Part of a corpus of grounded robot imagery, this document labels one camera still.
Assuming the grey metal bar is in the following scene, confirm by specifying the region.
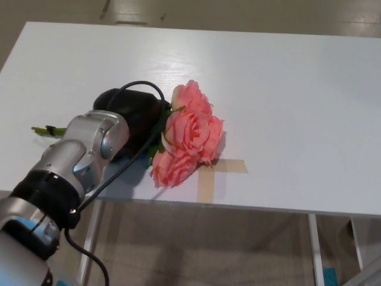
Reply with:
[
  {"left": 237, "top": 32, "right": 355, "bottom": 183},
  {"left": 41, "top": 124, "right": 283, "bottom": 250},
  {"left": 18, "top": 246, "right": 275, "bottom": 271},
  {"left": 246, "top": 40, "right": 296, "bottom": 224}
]
[{"left": 353, "top": 252, "right": 381, "bottom": 286}]

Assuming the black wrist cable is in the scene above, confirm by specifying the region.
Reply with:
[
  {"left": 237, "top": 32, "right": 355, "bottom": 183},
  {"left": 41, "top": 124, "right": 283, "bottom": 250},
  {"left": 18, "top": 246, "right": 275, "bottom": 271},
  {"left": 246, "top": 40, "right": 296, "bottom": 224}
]
[{"left": 63, "top": 79, "right": 168, "bottom": 286}]

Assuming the pink rose bouquet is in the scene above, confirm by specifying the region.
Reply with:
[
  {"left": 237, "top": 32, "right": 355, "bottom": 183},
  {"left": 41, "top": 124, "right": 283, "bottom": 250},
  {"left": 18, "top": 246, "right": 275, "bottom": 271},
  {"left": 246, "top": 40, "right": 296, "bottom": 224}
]
[{"left": 30, "top": 79, "right": 226, "bottom": 189}]

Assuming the wide white table leg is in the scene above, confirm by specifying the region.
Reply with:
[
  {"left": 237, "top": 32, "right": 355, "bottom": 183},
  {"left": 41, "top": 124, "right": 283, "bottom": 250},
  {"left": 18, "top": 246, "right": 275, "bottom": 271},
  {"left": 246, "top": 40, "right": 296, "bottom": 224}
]
[{"left": 307, "top": 213, "right": 326, "bottom": 286}]

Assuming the slanted white table leg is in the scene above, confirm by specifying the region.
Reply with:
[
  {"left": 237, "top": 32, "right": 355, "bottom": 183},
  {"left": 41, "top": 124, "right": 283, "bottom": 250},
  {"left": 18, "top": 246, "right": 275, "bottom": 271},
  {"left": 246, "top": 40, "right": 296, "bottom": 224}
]
[{"left": 76, "top": 199, "right": 104, "bottom": 286}]

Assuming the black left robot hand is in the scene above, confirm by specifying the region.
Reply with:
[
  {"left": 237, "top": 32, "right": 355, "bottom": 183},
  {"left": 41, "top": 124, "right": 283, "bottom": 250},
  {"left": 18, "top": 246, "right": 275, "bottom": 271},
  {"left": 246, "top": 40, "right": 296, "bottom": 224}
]
[{"left": 92, "top": 88, "right": 173, "bottom": 162}]

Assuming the thin white table leg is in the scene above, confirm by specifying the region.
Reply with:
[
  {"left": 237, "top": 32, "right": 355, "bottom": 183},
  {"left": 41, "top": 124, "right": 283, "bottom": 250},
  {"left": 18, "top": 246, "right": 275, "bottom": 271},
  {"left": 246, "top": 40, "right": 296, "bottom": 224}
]
[{"left": 349, "top": 217, "right": 366, "bottom": 271}]

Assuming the short beige tape strip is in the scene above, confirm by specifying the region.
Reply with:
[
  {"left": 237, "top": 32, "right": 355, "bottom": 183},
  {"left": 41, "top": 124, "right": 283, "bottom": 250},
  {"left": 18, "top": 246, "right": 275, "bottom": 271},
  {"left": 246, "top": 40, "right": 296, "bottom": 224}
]
[{"left": 197, "top": 158, "right": 249, "bottom": 175}]

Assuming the teal floor object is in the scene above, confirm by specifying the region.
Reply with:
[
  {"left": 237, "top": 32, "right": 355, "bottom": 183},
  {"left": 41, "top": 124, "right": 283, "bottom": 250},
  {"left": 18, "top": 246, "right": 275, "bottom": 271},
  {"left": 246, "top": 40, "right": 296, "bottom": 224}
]
[{"left": 323, "top": 266, "right": 338, "bottom": 286}]

